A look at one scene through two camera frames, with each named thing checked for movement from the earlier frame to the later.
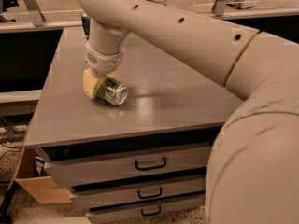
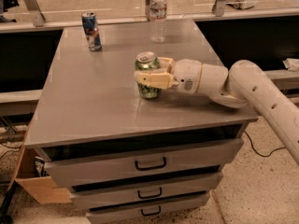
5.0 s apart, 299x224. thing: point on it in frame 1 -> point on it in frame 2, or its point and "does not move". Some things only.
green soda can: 111,91 -> 148,61
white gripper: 104,62 -> 186,75
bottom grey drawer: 181,203 does not move
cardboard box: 40,187 does not move
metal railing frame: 38,22 does not move
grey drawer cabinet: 146,161 does not move
